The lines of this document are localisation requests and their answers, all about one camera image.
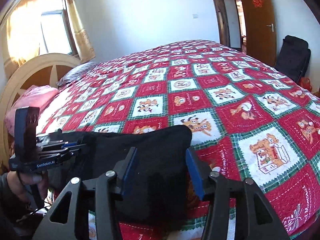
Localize black cable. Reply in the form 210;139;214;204
16;200;53;223

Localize black pants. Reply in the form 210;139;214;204
47;125;193;232

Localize red bag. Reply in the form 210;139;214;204
299;77;313;92

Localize narrow yellow curtain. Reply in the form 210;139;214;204
62;0;96;63

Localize window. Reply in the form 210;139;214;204
37;0;78;55

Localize striped pillow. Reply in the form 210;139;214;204
57;62;99;85

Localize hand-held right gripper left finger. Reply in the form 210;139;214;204
32;147;138;240

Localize wide yellow curtain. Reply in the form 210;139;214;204
0;0;45;78

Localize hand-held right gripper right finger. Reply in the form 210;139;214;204
185;148;288;240

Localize brown wooden door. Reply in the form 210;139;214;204
237;0;277;67

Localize black folding chair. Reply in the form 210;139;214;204
274;35;312;83

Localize red printed patchwork bedspread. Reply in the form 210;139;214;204
35;39;320;240

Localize person's left hand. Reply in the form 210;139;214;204
6;170;44;205

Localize person's left forearm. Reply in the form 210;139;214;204
0;172;25;230

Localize cream and brown headboard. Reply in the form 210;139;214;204
0;52;82;165

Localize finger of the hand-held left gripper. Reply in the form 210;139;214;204
37;129;87;148
39;147;84;158

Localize pink pillow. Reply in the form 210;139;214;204
4;85;59;135

